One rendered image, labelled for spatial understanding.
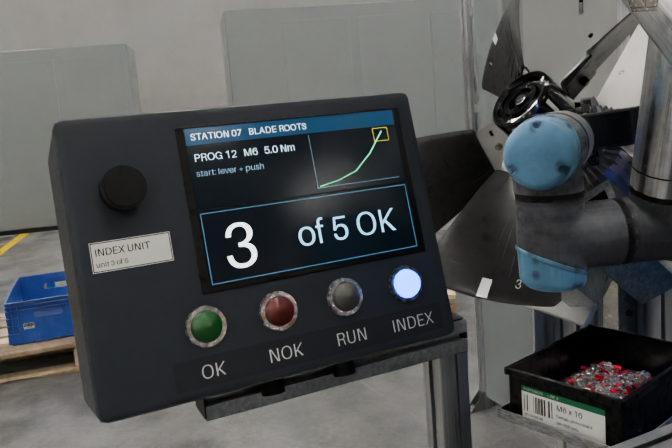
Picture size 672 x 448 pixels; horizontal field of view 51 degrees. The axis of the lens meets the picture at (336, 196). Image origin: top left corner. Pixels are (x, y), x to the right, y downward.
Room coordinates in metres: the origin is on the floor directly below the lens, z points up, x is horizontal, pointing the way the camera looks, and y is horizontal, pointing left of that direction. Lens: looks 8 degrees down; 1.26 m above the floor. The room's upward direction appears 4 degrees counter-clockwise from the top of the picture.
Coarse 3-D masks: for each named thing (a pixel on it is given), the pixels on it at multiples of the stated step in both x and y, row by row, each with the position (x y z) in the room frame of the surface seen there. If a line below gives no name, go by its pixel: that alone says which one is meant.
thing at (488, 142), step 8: (488, 128) 1.30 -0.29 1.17; (496, 128) 1.29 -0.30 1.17; (480, 136) 1.31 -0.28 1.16; (488, 136) 1.30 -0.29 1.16; (496, 136) 1.29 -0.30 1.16; (504, 136) 1.28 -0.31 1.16; (488, 144) 1.30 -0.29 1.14; (504, 144) 1.28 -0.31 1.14; (488, 152) 1.30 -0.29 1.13; (496, 152) 1.29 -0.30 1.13; (496, 160) 1.30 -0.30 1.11; (496, 168) 1.30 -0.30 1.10
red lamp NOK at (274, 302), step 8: (272, 296) 0.46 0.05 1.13; (280, 296) 0.46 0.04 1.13; (288, 296) 0.46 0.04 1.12; (264, 304) 0.46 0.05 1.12; (272, 304) 0.45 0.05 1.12; (280, 304) 0.45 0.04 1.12; (288, 304) 0.46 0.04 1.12; (296, 304) 0.46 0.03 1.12; (264, 312) 0.45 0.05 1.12; (272, 312) 0.45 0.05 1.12; (280, 312) 0.45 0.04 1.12; (288, 312) 0.45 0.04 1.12; (296, 312) 0.46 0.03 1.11; (264, 320) 0.45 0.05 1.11; (272, 320) 0.45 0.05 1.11; (280, 320) 0.45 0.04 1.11; (288, 320) 0.45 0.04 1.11; (272, 328) 0.45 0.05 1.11; (280, 328) 0.45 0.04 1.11
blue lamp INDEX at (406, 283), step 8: (392, 272) 0.50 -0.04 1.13; (400, 272) 0.50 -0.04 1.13; (408, 272) 0.50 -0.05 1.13; (416, 272) 0.51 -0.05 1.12; (392, 280) 0.50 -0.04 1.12; (400, 280) 0.49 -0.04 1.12; (408, 280) 0.50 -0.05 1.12; (416, 280) 0.50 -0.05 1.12; (392, 288) 0.49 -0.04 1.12; (400, 288) 0.49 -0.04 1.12; (408, 288) 0.49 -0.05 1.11; (416, 288) 0.50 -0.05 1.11; (400, 296) 0.50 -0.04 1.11; (408, 296) 0.49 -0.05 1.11; (416, 296) 0.50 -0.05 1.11
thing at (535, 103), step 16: (528, 80) 1.24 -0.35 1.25; (544, 80) 1.19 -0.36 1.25; (512, 96) 1.24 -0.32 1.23; (528, 96) 1.21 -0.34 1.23; (544, 96) 1.16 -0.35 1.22; (560, 96) 1.18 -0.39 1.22; (496, 112) 1.24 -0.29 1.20; (512, 112) 1.21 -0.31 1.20; (528, 112) 1.16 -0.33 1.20; (544, 112) 1.16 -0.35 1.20; (512, 128) 1.19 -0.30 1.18
